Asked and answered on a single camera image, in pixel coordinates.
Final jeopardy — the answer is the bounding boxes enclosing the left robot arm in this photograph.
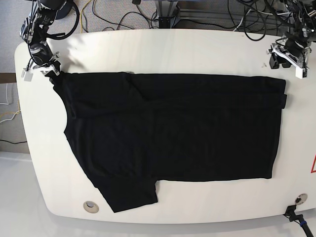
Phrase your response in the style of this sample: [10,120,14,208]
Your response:
[264,0,316,74]

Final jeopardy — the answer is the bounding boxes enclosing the white cable on floor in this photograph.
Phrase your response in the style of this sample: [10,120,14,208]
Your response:
[0,83,13,106]

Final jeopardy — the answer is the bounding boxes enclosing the black T-shirt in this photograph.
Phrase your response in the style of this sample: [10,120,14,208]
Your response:
[52,72,287,213]

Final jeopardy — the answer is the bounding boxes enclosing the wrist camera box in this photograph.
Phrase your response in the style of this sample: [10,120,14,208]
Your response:
[295,67,309,79]
[21,68,33,82]

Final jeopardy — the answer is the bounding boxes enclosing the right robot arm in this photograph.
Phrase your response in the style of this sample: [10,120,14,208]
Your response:
[20,0,80,81]

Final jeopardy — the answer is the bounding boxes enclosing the silver table grommet right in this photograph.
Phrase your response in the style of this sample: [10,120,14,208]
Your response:
[295,193,308,205]

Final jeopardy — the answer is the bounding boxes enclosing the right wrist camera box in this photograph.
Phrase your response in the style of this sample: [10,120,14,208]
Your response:
[21,68,33,82]

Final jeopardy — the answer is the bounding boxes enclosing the red warning triangle sticker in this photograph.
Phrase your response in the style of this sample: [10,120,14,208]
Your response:
[311,156,316,173]

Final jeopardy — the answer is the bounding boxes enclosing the yellow cable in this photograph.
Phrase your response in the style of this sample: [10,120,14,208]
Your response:
[79,0,92,34]

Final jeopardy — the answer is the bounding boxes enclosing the silver table grommet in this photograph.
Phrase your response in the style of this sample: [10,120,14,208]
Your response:
[295,193,308,205]
[83,201,99,214]

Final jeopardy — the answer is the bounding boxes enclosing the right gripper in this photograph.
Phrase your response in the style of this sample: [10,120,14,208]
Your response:
[27,43,61,85]

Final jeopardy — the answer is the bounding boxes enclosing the black clamp with cable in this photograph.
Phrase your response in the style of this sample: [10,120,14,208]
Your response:
[284,205,314,237]

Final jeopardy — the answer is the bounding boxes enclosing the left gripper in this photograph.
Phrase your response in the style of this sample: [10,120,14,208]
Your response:
[267,37,312,69]

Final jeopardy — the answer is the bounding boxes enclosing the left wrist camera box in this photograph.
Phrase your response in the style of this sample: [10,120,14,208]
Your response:
[295,67,309,79]

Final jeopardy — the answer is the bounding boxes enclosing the aluminium frame post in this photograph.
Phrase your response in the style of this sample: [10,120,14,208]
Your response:
[155,0,180,29]

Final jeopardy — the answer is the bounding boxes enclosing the silver table grommet left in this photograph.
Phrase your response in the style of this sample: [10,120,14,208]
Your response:
[83,201,99,214]

